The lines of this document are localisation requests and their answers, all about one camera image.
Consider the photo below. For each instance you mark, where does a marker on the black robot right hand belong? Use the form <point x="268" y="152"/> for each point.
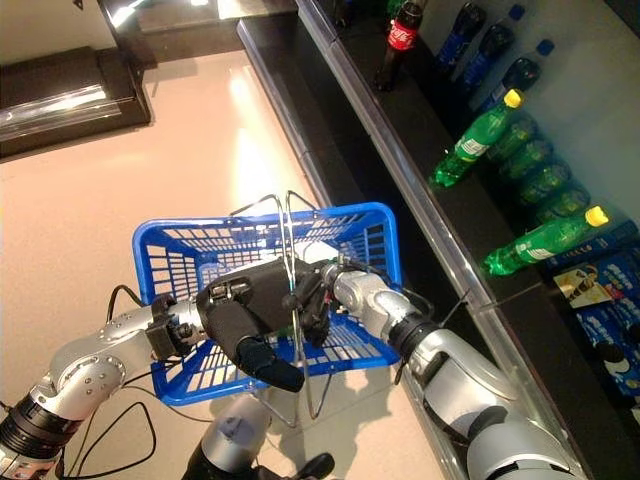
<point x="312" y="305"/>

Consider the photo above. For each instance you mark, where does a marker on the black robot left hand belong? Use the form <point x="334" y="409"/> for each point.
<point x="250" y="300"/>

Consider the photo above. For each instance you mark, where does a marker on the blue plastic shopping basket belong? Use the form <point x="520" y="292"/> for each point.
<point x="150" y="250"/>

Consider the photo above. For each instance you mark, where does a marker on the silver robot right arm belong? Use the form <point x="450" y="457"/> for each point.
<point x="450" y="370"/>

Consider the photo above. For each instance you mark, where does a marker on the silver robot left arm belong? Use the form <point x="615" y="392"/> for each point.
<point x="85" y="370"/>

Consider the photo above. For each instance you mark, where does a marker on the blue cookie box beige picture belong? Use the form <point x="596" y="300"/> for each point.
<point x="582" y="287"/>

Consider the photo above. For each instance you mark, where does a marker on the grey metal plinth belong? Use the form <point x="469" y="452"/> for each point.
<point x="200" y="30"/>

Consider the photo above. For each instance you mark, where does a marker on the Coca-Cola bottle red cap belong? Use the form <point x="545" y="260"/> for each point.
<point x="400" y="35"/>

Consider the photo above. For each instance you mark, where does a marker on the dark low cabinet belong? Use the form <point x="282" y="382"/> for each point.
<point x="50" y="75"/>

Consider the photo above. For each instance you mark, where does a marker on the blue Oreo cookie box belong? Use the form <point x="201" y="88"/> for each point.
<point x="615" y="320"/>
<point x="625" y="380"/>

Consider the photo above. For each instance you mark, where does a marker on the dark blue cookie box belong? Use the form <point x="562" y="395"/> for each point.
<point x="615" y="240"/>

